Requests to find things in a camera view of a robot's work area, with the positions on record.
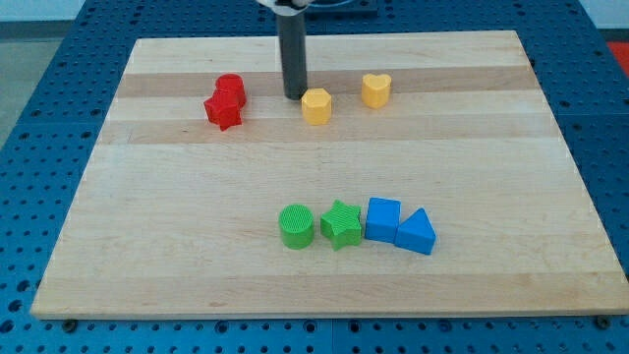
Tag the yellow hexagon block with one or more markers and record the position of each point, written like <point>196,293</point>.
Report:
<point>316,106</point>

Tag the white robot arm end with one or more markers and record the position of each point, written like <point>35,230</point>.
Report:
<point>286,8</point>

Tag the yellow heart block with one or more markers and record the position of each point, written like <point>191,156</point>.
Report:
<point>376,90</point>

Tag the green cylinder block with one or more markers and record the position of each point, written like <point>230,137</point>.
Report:
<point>296,223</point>

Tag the green star block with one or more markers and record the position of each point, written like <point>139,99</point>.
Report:
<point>341,225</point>

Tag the blue cube block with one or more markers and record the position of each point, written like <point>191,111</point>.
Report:
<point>382,220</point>

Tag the red star block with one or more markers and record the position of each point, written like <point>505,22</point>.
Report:
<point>223,109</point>

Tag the blue triangle block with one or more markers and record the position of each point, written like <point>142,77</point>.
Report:
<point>416,233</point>

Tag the red cylinder block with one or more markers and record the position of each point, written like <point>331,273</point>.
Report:
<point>233,83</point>

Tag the wooden board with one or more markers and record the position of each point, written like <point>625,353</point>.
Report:
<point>175,219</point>

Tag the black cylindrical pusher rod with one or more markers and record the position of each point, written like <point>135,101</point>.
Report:
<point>291,31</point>

